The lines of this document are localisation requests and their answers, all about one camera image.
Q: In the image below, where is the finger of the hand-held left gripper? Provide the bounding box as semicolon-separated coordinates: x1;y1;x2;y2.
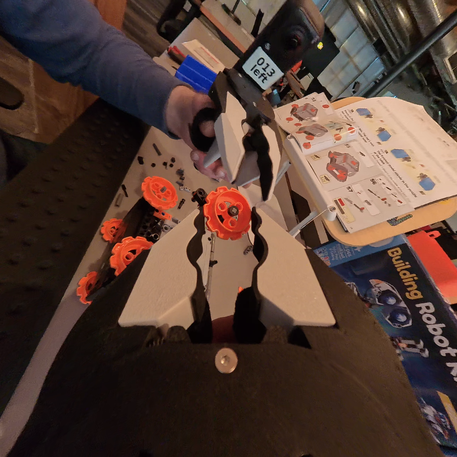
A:
236;118;276;200
204;111;248;179

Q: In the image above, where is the blue robot kit box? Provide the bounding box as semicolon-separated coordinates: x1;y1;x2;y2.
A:
314;236;457;457

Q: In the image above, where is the black dimpled mat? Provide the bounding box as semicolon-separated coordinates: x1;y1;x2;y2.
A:
0;100;150;415

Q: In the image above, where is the orange plastic object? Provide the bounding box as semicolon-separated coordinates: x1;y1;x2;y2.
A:
407;229;457;304

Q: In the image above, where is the orange toy gear wheel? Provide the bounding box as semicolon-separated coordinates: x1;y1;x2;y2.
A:
77;272;100;305
100;218;128;243
140;176;179;211
204;186;254;241
109;236;154;276

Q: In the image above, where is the wooden book stand white base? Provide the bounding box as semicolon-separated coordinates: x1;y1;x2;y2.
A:
289;97;457;248

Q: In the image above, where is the blue plastic bin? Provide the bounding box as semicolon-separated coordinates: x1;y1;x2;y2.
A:
175;56;218;93

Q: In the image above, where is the person's left hand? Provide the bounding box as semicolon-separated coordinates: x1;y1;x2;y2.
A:
166;86;229;180

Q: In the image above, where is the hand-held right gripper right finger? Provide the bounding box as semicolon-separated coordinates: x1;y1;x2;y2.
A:
234;209;336;329

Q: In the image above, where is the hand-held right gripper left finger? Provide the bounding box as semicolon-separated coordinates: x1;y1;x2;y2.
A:
118;207;215;330

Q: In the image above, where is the black grey toy robot vehicle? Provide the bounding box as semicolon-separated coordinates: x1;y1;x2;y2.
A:
93;193;215;300

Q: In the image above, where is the printed instruction manual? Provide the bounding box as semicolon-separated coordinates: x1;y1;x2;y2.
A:
275;93;457;233

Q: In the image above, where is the person's left forearm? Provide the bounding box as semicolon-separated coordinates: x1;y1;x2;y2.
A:
0;0;190;136

